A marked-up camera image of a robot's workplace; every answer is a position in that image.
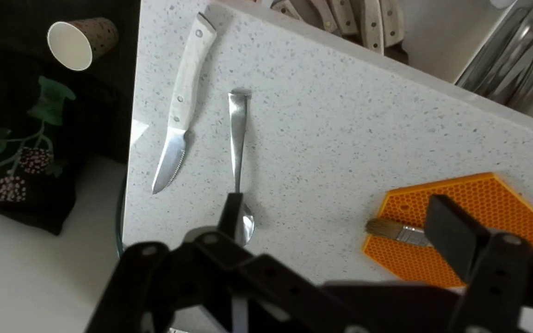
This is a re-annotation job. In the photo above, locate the silver metal spoon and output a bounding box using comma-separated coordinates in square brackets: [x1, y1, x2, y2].
[228, 89, 255, 247]

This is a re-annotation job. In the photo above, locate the white handled steak knife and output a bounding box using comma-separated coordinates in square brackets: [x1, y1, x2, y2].
[151, 12, 218, 195]

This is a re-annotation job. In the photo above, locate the heap of silver cutlery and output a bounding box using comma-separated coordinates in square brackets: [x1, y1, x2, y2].
[456, 5, 533, 111]

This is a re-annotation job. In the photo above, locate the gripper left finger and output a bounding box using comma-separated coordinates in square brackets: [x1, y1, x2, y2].
[85, 193, 355, 333]

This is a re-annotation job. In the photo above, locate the pastry brush with metal ferrule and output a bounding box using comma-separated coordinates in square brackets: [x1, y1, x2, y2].
[365, 218, 434, 247]

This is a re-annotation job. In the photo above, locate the row of white handled knives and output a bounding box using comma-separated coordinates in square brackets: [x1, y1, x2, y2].
[263, 0, 409, 64]

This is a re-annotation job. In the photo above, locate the black cloth with berry print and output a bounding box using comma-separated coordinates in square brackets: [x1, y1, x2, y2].
[0, 0, 141, 236]

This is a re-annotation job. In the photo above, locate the speckled brown paper cup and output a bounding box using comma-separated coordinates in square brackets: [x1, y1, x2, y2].
[47, 17, 119, 72]

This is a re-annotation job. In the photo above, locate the orange hexagonal silicone trivet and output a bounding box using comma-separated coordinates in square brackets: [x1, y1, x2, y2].
[362, 172, 533, 289]

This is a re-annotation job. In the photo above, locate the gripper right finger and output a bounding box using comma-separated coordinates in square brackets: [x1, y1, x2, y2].
[424, 194, 533, 333]

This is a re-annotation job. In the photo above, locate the white cutlery drawer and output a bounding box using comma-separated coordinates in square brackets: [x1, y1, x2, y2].
[211, 0, 533, 131]

